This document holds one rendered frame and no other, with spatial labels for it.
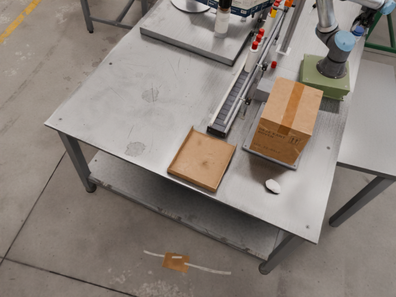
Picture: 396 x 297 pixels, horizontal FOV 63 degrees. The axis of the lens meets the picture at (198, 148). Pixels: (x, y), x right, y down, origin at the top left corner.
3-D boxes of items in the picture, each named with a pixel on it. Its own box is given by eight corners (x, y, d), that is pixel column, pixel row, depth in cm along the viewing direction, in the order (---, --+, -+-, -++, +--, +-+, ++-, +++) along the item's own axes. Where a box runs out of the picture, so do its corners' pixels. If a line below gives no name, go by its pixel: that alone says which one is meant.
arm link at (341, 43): (335, 63, 189) (344, 43, 178) (322, 49, 196) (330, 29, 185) (352, 59, 192) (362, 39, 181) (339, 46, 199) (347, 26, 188)
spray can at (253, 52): (245, 66, 201) (252, 38, 184) (253, 68, 200) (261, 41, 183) (243, 71, 198) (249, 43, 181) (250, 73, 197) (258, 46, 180)
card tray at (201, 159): (192, 128, 178) (192, 124, 174) (236, 147, 173) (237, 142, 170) (167, 171, 162) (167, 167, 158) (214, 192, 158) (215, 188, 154)
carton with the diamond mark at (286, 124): (264, 109, 187) (277, 75, 164) (304, 124, 183) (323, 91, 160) (248, 149, 171) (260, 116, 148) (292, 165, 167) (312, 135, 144)
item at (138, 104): (201, -44, 284) (201, -47, 283) (372, 8, 259) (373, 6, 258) (45, 125, 174) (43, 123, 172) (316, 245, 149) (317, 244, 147)
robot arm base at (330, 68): (321, 58, 207) (327, 45, 199) (345, 65, 204) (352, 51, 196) (317, 72, 199) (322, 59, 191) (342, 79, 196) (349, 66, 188)
